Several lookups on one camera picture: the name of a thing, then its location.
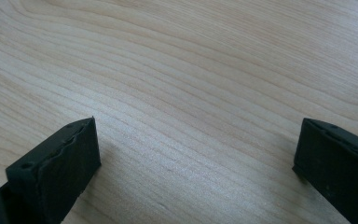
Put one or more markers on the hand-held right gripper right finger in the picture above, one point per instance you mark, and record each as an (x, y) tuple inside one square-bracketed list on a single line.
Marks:
[(338, 161)]

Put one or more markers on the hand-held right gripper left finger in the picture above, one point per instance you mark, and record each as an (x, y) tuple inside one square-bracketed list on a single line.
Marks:
[(59, 168)]

